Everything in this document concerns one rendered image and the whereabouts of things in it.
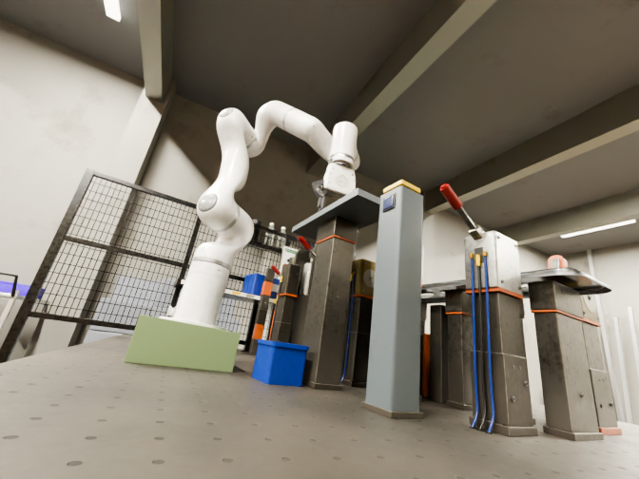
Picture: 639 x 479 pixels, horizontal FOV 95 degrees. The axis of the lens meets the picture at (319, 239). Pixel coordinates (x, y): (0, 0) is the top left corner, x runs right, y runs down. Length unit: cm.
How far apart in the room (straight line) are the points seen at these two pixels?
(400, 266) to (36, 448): 52
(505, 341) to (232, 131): 102
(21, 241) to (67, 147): 122
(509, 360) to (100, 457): 58
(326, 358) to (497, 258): 44
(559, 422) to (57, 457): 73
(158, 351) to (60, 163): 404
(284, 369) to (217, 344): 20
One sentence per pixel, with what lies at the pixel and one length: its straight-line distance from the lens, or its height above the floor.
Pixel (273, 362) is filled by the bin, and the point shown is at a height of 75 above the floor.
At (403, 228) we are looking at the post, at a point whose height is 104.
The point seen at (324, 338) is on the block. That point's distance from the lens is 77.
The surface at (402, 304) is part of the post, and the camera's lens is 58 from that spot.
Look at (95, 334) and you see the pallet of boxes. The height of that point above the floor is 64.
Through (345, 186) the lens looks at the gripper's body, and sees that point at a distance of 92.
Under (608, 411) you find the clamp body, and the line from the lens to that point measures 100.
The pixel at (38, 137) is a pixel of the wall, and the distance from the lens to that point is 492.
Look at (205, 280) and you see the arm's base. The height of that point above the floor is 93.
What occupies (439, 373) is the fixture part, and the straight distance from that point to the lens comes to 91.
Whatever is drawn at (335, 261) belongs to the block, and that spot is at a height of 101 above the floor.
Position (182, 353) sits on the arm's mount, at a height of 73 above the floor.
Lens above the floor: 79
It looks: 20 degrees up
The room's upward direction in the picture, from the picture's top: 8 degrees clockwise
